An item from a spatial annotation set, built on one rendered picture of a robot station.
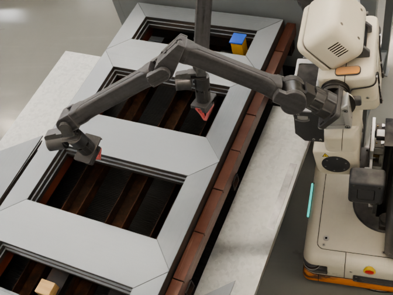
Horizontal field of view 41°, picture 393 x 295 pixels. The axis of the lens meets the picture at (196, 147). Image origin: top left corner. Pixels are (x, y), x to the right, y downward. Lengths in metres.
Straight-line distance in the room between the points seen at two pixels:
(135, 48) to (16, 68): 1.79
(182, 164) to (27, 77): 2.22
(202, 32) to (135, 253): 0.79
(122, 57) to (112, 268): 1.01
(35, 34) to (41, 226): 2.51
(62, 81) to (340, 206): 1.42
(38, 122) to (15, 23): 2.11
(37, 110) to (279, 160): 1.15
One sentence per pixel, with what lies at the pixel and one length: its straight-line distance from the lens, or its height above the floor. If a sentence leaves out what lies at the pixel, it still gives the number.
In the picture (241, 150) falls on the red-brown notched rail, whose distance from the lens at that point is 2.01.
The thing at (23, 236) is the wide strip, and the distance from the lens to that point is 2.03.
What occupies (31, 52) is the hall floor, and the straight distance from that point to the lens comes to 4.18.
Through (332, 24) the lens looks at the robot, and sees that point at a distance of 1.58.
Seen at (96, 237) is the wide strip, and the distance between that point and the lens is 1.90.
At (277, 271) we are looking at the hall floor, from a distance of 2.65.
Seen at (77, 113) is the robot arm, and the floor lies 1.28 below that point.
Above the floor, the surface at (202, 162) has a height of 0.87.
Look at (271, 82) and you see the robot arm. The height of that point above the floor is 1.30.
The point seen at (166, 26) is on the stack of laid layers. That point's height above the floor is 0.83.
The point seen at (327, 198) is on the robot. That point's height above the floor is 0.28.
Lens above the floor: 2.43
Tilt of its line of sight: 52 degrees down
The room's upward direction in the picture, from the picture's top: 18 degrees counter-clockwise
